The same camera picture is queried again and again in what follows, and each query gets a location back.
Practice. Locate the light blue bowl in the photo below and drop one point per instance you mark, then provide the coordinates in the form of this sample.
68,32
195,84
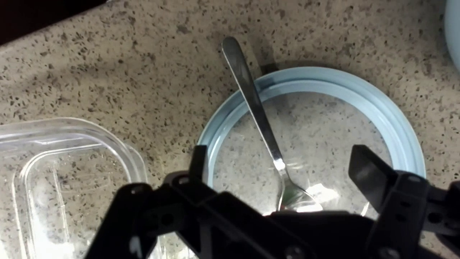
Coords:
454,30

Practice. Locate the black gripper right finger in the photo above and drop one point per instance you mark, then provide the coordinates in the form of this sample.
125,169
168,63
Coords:
407,217

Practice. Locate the light blue plate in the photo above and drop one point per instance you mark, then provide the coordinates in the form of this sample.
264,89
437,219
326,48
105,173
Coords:
335,80

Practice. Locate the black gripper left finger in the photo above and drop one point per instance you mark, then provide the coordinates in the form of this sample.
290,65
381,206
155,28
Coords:
158,217

